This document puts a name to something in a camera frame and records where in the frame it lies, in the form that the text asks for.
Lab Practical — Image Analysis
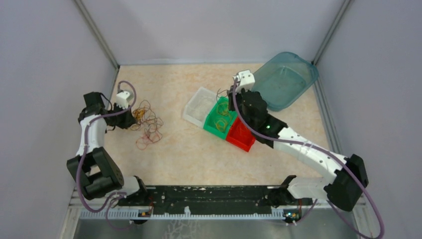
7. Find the cable bundle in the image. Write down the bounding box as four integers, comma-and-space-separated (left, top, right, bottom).
129, 99, 165, 151

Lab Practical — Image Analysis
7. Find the dark brown cable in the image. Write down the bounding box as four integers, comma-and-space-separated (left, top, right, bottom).
216, 88, 231, 116

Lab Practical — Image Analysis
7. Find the red cable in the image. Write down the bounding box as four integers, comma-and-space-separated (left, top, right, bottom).
234, 119, 252, 137

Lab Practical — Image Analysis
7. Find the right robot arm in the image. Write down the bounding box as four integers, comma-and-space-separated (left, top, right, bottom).
227, 89, 370, 212

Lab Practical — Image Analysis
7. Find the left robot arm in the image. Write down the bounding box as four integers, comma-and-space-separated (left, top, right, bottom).
66, 90, 149, 206

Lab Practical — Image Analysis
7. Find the red plastic bin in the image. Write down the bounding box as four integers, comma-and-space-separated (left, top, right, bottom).
225, 117, 255, 152

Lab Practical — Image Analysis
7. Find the green plastic bin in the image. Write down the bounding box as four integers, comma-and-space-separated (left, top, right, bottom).
203, 97, 237, 140

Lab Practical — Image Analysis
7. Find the teal transparent tub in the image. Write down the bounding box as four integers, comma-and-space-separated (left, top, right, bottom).
252, 52, 319, 112

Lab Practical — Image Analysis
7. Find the white plastic bin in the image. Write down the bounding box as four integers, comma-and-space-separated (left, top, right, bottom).
182, 87, 216, 128

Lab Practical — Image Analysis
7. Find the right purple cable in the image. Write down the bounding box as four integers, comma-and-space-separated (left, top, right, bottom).
230, 82, 386, 239

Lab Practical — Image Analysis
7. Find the purple cable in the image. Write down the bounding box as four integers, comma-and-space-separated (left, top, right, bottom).
75, 80, 137, 228
230, 82, 386, 239

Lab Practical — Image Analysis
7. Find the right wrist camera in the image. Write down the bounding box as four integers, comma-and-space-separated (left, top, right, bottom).
233, 70, 255, 93

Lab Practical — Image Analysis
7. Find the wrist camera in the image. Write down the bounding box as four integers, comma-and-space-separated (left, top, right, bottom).
115, 91, 134, 110
233, 70, 255, 93

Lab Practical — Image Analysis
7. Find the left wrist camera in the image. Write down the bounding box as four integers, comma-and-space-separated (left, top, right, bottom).
115, 91, 134, 110

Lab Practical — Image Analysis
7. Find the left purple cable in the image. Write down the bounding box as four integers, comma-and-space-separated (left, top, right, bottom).
75, 80, 137, 228

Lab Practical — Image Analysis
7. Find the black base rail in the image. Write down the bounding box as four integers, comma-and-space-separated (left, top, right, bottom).
118, 185, 313, 215

